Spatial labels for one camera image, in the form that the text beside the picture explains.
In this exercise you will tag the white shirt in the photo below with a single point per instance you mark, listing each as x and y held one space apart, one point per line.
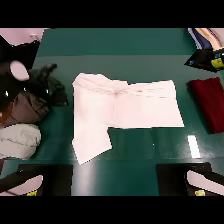
100 110

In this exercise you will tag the black garment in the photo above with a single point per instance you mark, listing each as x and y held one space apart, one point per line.
50 88

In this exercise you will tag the brown garment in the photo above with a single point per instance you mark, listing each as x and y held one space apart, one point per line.
28 108

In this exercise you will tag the white garment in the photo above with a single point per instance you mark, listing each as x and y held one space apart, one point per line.
18 140

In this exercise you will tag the red garment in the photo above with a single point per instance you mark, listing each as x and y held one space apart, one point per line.
210 101

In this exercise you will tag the blue garment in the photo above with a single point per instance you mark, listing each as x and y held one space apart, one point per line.
200 40

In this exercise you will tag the beige garment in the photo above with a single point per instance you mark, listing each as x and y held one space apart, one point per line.
215 35

